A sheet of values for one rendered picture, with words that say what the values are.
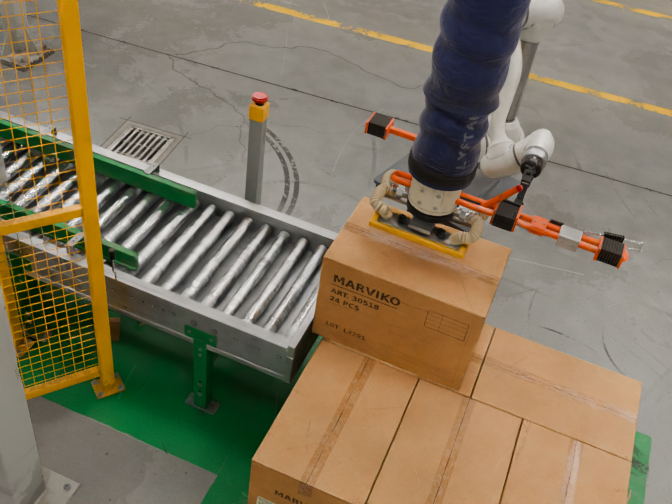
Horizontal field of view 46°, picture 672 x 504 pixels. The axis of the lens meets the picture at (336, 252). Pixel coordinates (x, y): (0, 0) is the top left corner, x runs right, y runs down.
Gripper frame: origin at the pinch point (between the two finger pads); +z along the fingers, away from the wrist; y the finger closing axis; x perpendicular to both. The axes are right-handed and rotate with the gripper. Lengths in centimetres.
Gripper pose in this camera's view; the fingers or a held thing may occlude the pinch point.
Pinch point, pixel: (520, 194)
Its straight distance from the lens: 278.3
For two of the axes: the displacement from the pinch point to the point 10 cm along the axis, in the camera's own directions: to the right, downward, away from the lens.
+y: -1.2, 7.4, 6.7
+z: -3.8, 5.9, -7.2
